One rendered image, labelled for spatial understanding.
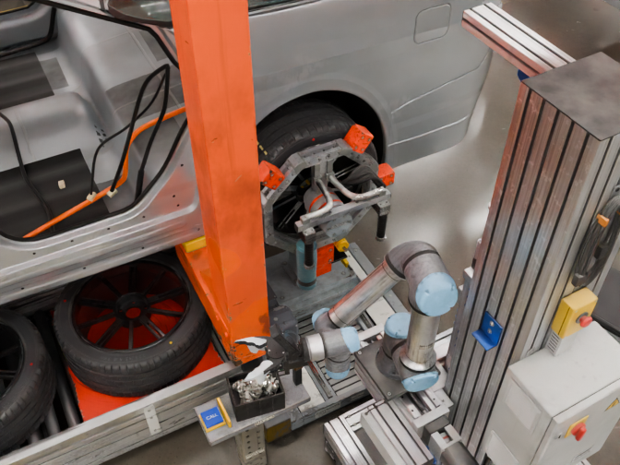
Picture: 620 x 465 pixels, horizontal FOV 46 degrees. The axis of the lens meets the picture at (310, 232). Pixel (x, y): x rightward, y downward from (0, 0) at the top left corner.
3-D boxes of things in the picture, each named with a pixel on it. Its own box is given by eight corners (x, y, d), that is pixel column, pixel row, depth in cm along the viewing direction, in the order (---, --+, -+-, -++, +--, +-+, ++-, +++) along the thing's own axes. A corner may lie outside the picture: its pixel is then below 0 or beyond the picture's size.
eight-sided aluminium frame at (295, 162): (366, 219, 338) (374, 125, 299) (374, 228, 334) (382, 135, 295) (260, 258, 321) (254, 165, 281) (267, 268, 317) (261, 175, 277)
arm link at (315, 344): (324, 346, 206) (316, 327, 213) (308, 350, 206) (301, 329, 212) (325, 363, 211) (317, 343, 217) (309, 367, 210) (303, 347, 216)
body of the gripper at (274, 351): (270, 379, 209) (310, 370, 211) (268, 359, 204) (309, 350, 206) (265, 360, 215) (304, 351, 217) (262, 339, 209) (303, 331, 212)
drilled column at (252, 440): (257, 445, 321) (252, 394, 291) (267, 463, 315) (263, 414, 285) (237, 454, 318) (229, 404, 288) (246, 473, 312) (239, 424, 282)
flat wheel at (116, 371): (156, 258, 362) (148, 225, 345) (242, 336, 329) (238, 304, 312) (38, 334, 330) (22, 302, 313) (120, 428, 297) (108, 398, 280)
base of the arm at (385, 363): (426, 368, 253) (430, 351, 246) (390, 387, 248) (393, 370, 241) (402, 337, 262) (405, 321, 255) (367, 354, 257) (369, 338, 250)
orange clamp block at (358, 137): (353, 144, 302) (364, 126, 298) (363, 154, 297) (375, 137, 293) (341, 140, 297) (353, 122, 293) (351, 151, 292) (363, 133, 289)
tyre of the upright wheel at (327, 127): (294, 231, 360) (378, 127, 339) (316, 262, 345) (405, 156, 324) (192, 196, 312) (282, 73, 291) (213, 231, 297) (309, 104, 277)
